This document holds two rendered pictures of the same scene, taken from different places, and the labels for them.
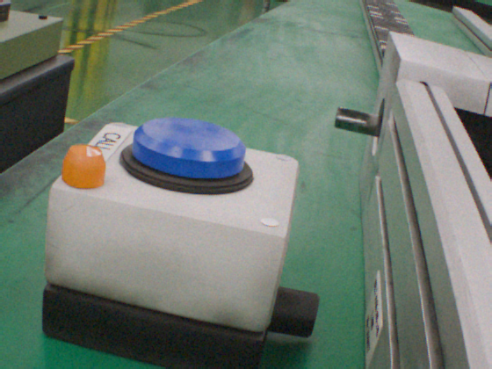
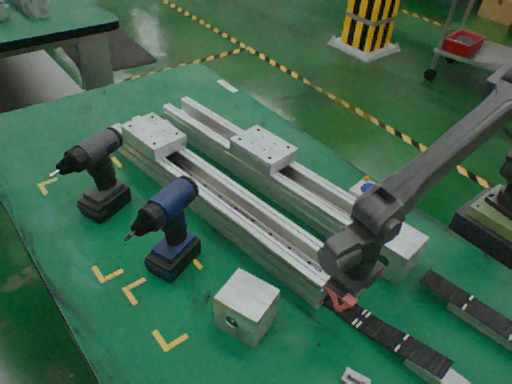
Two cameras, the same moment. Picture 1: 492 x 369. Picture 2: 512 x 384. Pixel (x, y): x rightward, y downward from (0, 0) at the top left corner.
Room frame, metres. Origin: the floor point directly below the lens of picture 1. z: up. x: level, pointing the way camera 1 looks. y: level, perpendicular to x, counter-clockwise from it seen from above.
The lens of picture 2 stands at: (0.62, -0.89, 1.59)
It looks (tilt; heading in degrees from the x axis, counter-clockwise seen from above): 41 degrees down; 129
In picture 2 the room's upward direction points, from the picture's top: 4 degrees clockwise
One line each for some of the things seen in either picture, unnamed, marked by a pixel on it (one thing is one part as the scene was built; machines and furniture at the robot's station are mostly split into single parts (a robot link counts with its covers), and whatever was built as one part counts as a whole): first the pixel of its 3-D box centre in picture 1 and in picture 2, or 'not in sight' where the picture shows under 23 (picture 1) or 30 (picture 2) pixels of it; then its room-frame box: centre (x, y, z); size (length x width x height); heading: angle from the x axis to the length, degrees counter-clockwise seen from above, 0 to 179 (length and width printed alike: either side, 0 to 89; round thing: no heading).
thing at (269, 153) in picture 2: not in sight; (262, 153); (-0.01, -0.10, 0.87); 0.16 x 0.11 x 0.07; 178
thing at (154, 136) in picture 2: not in sight; (154, 139); (-0.26, -0.27, 0.87); 0.16 x 0.11 x 0.07; 178
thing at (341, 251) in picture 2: not in sight; (355, 239); (0.42, -0.35, 1.03); 0.12 x 0.09 x 0.12; 75
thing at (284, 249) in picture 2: not in sight; (212, 195); (-0.01, -0.29, 0.82); 0.80 x 0.10 x 0.09; 178
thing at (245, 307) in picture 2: not in sight; (249, 303); (0.29, -0.47, 0.83); 0.11 x 0.10 x 0.10; 100
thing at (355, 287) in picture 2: not in sight; (359, 263); (0.43, -0.31, 0.94); 0.10 x 0.07 x 0.07; 88
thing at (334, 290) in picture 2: not in sight; (345, 292); (0.43, -0.33, 0.86); 0.07 x 0.07 x 0.09; 88
